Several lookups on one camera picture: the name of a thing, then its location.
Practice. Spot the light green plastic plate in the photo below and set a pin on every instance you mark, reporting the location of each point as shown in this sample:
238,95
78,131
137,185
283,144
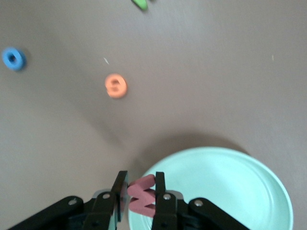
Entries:
216,191

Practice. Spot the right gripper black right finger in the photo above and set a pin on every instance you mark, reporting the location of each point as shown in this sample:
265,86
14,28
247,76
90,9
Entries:
165,210

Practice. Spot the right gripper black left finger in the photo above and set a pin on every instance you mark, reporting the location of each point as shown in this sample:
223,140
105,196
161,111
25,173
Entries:
103,208

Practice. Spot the blue foam letter o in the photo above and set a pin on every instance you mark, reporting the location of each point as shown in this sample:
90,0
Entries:
5,58

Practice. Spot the pink foam letter w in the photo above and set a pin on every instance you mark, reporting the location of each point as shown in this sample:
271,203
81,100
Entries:
138,191

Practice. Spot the green foam letter u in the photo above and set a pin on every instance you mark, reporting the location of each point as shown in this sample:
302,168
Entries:
141,3

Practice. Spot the orange foam letter e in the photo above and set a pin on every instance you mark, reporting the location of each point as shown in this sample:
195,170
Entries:
121,81

